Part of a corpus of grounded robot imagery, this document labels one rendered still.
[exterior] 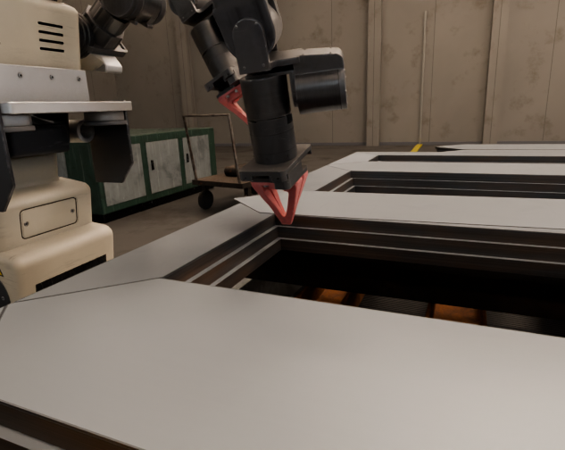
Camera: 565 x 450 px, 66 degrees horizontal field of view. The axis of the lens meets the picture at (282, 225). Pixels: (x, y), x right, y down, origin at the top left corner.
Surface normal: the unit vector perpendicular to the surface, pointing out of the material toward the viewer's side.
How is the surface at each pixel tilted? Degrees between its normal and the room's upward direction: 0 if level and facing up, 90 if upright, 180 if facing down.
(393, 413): 0
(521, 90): 90
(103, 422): 0
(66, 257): 98
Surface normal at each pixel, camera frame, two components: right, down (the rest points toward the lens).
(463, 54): -0.36, 0.25
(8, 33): 0.93, 0.19
